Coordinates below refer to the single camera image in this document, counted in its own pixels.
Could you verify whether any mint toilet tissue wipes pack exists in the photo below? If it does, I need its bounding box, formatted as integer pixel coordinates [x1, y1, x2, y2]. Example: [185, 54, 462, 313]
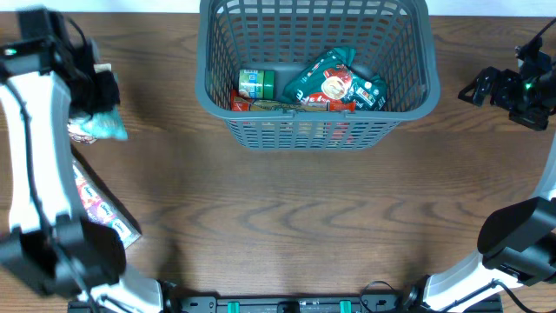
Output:
[80, 107, 128, 141]

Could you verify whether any green red coffee sachet bag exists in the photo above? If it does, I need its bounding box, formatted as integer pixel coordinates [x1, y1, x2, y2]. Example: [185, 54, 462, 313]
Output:
[282, 47, 387, 111]

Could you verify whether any blue Kleenex tissue multipack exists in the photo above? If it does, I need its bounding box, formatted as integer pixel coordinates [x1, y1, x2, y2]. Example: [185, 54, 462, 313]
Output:
[72, 158, 141, 249]

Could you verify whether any green lidded spice jar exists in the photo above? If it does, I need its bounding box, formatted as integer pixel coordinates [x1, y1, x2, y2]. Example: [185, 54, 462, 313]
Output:
[238, 69, 275, 100]

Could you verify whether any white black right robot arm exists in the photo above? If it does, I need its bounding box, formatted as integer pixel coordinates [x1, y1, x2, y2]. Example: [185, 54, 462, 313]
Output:
[401, 36, 555, 312]

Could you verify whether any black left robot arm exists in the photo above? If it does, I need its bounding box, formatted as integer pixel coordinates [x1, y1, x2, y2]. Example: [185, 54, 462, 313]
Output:
[1, 7, 181, 312]

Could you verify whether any grey plastic slotted basket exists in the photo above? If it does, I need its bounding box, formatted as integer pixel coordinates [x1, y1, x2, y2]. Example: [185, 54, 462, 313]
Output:
[195, 0, 440, 150]

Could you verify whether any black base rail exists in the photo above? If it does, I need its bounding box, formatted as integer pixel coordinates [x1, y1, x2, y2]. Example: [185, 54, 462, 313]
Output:
[67, 294, 504, 313]

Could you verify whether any orange spaghetti packet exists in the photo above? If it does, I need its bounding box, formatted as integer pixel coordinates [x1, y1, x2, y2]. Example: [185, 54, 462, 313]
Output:
[230, 90, 356, 112]

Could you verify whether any beige mushroom snack pouch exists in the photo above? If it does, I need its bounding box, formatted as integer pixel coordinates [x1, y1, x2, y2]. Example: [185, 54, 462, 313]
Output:
[67, 63, 113, 145]

